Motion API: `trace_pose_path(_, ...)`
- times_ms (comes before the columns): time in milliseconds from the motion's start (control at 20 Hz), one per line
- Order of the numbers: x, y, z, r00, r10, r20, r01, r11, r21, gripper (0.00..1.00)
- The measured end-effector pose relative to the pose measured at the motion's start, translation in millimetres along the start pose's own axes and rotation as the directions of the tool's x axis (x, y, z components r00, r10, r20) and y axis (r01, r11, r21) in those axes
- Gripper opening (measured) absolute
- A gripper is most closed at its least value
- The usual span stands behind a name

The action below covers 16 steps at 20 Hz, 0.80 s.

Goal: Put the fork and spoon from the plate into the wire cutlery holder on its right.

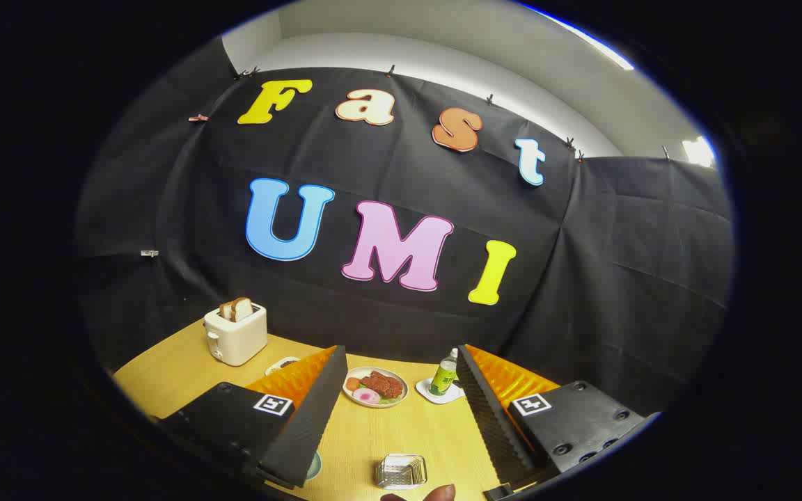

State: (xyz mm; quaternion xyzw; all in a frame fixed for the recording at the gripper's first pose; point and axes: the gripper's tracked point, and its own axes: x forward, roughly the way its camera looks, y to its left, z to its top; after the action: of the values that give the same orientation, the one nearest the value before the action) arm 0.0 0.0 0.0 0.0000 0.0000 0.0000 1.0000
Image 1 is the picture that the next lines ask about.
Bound plate of food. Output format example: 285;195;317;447
343;367;409;408

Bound metal wire cutlery basket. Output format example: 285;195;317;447
375;454;428;491

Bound black backdrop cloth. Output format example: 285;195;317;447
74;35;736;418

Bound white square coaster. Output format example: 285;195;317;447
416;377;466;405

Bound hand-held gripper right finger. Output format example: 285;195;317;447
455;344;661;500

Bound green drink bottle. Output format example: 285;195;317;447
429;348;459;397

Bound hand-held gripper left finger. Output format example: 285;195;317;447
156;344;349;489

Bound white toaster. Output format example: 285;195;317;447
204;303;269;367

